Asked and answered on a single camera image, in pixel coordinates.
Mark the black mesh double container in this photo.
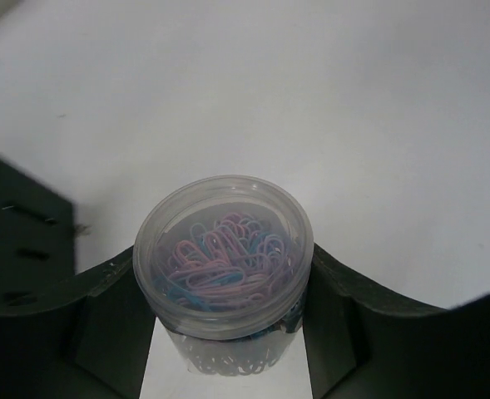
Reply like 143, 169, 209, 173
0, 157, 75, 318

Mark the clear jar of rubber bands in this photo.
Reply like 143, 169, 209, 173
132, 175, 314, 377

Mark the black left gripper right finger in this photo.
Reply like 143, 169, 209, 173
303, 248, 490, 398

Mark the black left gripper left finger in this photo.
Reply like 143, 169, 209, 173
0, 249, 156, 398

